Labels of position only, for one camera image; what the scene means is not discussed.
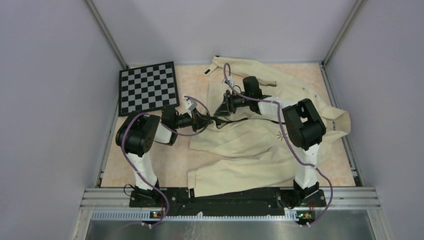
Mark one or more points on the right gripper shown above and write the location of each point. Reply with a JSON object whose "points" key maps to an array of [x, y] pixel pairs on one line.
{"points": [[223, 110]]}

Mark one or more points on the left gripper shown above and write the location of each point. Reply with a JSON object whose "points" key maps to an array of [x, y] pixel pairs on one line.
{"points": [[199, 121]]}

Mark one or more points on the cream zip-up jacket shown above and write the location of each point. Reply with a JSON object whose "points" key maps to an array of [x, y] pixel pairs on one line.
{"points": [[252, 153]]}

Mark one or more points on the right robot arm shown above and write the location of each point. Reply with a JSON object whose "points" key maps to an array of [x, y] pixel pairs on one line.
{"points": [[302, 129]]}

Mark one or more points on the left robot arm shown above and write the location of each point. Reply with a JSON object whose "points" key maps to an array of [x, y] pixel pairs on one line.
{"points": [[136, 136]]}

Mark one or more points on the black and grey checkerboard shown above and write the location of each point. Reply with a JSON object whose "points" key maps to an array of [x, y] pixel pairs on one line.
{"points": [[147, 88]]}

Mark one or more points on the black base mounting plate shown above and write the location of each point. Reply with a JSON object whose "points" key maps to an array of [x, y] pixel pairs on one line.
{"points": [[273, 201]]}

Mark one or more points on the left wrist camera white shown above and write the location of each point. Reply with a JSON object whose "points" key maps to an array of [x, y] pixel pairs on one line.
{"points": [[190, 104]]}

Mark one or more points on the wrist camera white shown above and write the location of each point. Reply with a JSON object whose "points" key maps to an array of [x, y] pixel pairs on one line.
{"points": [[190, 104], [229, 81]]}

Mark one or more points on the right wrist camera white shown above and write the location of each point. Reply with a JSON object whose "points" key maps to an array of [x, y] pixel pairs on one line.
{"points": [[229, 81]]}

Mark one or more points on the aluminium front rail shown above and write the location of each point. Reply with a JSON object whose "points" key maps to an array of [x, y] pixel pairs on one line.
{"points": [[351, 213]]}

